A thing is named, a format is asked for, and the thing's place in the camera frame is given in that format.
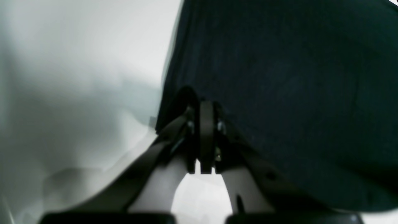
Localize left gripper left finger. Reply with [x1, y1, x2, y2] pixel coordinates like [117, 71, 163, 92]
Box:
[72, 87, 199, 213]

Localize black T-shirt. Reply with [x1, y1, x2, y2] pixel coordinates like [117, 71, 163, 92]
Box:
[155, 0, 398, 212]

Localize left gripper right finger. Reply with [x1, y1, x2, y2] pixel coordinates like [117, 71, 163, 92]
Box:
[201, 101, 328, 214]

